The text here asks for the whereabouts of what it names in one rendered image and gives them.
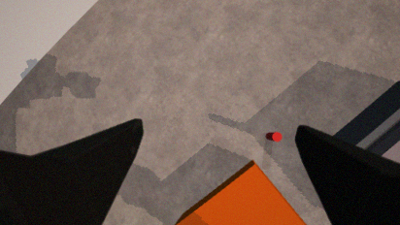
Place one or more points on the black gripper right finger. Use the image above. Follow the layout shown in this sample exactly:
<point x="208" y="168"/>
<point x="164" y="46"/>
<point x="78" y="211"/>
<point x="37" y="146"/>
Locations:
<point x="355" y="186"/>

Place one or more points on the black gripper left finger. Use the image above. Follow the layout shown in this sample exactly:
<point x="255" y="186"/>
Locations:
<point x="73" y="184"/>

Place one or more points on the red peg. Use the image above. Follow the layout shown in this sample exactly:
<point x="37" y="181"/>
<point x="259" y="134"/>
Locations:
<point x="275" y="137"/>

